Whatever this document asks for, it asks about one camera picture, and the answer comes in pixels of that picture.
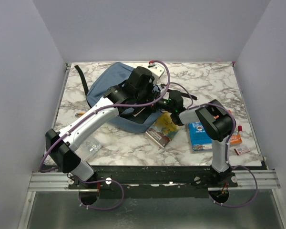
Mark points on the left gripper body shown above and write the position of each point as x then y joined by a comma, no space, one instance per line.
144,95

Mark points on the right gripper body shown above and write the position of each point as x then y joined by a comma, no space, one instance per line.
162,104

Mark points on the blue backpack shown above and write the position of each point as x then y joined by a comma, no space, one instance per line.
110,85

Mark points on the dark Three Days book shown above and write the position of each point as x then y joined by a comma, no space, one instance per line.
140,112

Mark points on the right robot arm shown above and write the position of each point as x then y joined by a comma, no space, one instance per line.
217,122

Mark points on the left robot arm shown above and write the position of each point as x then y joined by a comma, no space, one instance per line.
62,145

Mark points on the yellow Brideshead Revisited book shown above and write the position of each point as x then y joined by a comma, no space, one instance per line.
163,130

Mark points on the blue paperback book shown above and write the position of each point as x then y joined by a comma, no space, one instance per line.
200,141

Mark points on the yellow utility knife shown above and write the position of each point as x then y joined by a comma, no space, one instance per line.
79,114

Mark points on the red glue stick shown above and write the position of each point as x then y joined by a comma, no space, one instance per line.
240,129

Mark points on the orange Treehouse book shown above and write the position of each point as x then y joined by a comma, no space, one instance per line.
235,138

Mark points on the clear plastic box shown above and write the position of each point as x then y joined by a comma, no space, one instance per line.
88,148

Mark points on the red white eraser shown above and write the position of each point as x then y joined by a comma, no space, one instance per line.
241,150

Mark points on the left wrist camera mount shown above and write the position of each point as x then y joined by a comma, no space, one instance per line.
157,69

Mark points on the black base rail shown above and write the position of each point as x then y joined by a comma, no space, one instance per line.
121,182

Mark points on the aluminium frame rail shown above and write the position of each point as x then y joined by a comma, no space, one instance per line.
56,207

